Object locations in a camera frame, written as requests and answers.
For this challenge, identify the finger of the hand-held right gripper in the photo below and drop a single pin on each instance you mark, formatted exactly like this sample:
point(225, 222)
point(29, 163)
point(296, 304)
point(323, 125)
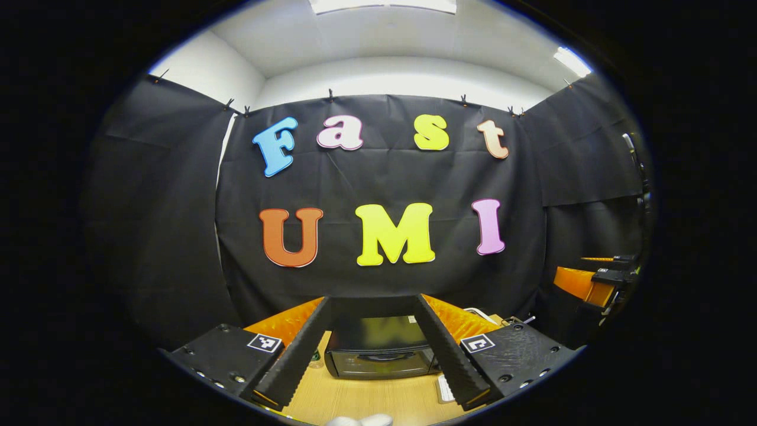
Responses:
point(609, 258)
point(582, 283)

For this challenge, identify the clear plastic water bottle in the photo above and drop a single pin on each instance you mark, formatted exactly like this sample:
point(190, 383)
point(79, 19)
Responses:
point(316, 358)

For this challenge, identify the row of black cloth clips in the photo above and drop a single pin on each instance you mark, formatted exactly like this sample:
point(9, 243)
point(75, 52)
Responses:
point(330, 94)

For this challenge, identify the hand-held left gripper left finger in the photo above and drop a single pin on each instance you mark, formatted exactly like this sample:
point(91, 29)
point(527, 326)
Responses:
point(293, 361)

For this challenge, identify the long ceiling light panel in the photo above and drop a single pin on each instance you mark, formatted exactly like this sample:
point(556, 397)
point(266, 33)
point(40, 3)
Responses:
point(384, 5)

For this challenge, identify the black electric oven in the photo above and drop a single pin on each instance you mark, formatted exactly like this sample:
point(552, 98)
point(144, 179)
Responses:
point(378, 349)

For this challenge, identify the black backdrop cloth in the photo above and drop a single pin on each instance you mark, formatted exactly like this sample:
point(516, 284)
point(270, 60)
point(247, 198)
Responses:
point(384, 177)

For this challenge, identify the small ceiling light panel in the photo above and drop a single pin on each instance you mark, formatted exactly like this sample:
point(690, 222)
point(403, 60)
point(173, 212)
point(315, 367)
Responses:
point(572, 61)

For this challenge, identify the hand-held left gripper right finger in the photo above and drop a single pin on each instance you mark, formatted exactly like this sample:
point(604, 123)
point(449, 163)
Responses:
point(449, 361)

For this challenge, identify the white rectangular tray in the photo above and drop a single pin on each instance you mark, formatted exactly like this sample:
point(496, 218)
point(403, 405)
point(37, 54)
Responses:
point(445, 389)

